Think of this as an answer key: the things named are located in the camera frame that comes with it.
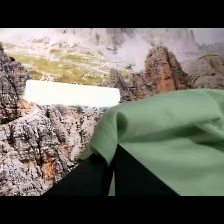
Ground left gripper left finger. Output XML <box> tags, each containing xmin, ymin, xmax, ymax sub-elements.
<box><xmin>43</xmin><ymin>152</ymin><xmax>115</xmax><ymax>197</ymax></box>

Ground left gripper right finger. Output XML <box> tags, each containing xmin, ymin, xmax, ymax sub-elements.
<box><xmin>114</xmin><ymin>143</ymin><xmax>179</xmax><ymax>197</ymax></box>

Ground green garment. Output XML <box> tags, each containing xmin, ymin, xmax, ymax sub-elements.
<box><xmin>77</xmin><ymin>87</ymin><xmax>224</xmax><ymax>197</ymax></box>

